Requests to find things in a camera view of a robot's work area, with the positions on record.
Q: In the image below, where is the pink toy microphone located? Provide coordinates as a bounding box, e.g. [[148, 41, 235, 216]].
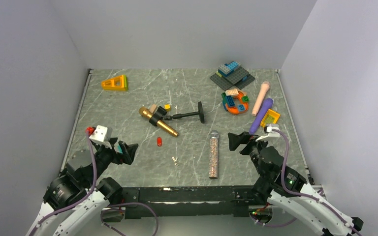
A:
[[252, 81, 270, 117]]

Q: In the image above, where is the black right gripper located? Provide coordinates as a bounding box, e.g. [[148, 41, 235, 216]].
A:
[[228, 131, 272, 178]]

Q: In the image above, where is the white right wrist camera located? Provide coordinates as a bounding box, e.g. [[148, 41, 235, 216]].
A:
[[255, 124, 280, 142]]

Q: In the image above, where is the gold microphone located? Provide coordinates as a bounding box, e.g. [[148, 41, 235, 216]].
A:
[[139, 107, 179, 137]]

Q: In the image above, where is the black microphone stand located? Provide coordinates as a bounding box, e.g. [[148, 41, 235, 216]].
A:
[[149, 101, 205, 126]]

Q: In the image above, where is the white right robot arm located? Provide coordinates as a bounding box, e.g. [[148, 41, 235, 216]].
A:
[[228, 128, 364, 236]]

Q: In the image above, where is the purple toy microphone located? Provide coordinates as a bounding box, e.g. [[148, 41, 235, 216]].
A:
[[249, 98, 273, 134]]

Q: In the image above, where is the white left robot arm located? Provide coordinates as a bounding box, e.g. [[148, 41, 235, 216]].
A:
[[27, 138, 139, 236]]

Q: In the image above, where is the yellow orange window brick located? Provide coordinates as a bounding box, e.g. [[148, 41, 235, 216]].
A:
[[260, 109, 280, 127]]

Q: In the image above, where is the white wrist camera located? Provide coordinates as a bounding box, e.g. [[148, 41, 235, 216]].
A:
[[255, 124, 280, 142], [85, 125, 112, 150]]

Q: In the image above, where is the yellow small cube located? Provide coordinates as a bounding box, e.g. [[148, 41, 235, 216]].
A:
[[164, 104, 171, 112]]

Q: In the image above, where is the beige small wooden block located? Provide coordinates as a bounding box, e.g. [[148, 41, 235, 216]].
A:
[[149, 104, 158, 114]]

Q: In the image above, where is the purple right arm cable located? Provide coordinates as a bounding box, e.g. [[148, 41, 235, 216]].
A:
[[249, 129, 364, 236]]

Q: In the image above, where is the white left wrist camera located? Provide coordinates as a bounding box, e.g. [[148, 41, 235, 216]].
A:
[[85, 125, 112, 150]]

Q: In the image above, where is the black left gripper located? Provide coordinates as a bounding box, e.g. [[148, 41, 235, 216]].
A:
[[85, 137, 138, 186]]

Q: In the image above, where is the grey baseplate brick stack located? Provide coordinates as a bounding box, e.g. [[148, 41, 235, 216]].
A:
[[210, 61, 255, 90]]

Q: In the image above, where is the orange ring brick assembly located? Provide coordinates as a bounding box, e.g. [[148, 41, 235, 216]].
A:
[[221, 89, 250, 115]]

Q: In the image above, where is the orange green triangular brick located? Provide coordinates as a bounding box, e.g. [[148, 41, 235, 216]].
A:
[[101, 75, 128, 91]]

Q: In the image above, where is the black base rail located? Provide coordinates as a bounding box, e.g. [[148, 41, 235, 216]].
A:
[[109, 173, 265, 219]]

